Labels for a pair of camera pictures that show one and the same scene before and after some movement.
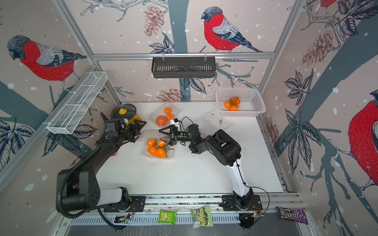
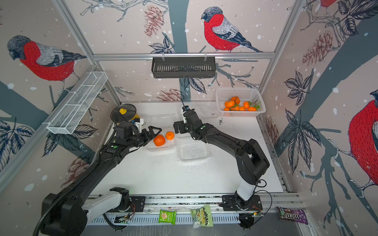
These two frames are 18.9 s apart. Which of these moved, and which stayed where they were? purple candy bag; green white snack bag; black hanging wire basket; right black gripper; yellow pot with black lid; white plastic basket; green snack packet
Moved: right black gripper
Stayed: green white snack bag; white plastic basket; yellow pot with black lid; purple candy bag; black hanging wire basket; green snack packet
